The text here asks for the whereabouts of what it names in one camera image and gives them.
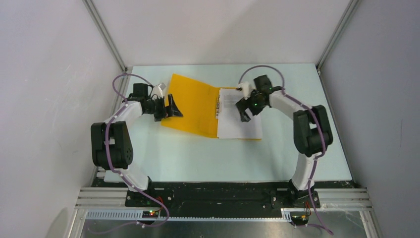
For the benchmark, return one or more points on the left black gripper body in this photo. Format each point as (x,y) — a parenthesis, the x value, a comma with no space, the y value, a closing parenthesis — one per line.
(157,108)

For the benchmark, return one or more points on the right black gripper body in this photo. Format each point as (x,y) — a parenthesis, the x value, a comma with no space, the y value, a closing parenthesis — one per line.
(253,103)

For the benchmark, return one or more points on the orange file folder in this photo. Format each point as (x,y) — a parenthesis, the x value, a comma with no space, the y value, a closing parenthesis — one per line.
(197,102)

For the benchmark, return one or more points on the metal folder clip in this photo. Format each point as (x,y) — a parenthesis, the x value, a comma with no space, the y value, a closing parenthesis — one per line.
(217,109)

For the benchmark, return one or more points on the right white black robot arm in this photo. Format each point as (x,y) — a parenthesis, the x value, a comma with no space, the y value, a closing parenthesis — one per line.
(312,133)

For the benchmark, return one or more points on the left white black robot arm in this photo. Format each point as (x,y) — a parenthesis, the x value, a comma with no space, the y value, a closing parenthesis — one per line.
(112,148)

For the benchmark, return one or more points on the left controller board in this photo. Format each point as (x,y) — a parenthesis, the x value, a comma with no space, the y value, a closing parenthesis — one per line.
(150,214)

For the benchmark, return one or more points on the controller board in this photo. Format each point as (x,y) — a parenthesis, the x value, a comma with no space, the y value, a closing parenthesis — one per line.
(299,221)
(150,214)

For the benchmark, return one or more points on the right controller board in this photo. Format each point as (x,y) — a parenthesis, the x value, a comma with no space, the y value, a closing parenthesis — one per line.
(299,221)

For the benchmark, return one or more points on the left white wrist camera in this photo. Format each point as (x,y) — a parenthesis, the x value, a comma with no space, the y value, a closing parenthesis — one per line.
(158,91)

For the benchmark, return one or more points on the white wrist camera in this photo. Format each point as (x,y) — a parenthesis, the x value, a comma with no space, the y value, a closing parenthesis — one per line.
(246,89)
(158,91)

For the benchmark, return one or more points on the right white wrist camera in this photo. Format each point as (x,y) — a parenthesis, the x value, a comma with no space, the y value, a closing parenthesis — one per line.
(246,89)

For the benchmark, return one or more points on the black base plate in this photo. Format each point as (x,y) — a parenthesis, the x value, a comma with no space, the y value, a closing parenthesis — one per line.
(210,200)

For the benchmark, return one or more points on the left aluminium corner post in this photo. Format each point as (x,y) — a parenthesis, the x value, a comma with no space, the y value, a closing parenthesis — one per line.
(103,31)

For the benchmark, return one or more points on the aluminium corner post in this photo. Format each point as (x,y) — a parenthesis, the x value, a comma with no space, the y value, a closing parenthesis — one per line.
(337,33)
(103,31)

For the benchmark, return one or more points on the aluminium frame rail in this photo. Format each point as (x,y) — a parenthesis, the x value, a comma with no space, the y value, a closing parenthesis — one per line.
(350,216)

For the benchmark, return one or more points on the right aluminium corner post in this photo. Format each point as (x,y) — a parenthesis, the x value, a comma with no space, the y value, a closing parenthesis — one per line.
(337,33)

